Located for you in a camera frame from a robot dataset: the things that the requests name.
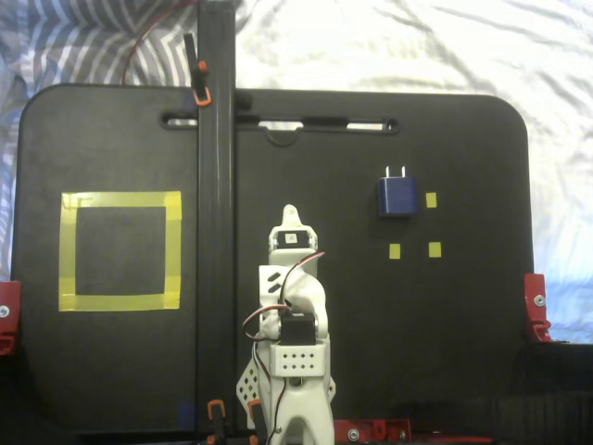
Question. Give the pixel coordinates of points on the orange black bar clamp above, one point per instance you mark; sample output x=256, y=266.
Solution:
x=255, y=410
x=217, y=408
x=200, y=81

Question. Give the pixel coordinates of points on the grey striped blanket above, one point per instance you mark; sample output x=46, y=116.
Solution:
x=69, y=41

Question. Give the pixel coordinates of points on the blue charger plug block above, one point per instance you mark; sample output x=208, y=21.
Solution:
x=397, y=199

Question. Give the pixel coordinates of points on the black flat bar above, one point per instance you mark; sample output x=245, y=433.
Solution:
x=215, y=185

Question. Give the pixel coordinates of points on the red corner bracket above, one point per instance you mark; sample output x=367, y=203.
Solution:
x=536, y=301
x=9, y=315

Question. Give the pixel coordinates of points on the red base bracket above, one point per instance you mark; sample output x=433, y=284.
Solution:
x=370, y=430

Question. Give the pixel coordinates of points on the small yellow tape marker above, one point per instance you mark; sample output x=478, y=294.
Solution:
x=432, y=200
x=434, y=250
x=395, y=250

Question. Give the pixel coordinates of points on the white bed sheet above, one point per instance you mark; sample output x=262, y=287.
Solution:
x=417, y=46

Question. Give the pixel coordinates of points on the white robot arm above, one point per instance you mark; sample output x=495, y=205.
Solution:
x=296, y=287

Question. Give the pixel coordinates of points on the yellow tape square outline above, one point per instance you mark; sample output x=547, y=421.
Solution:
x=67, y=250

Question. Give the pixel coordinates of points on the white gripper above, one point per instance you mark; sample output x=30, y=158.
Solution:
x=293, y=255

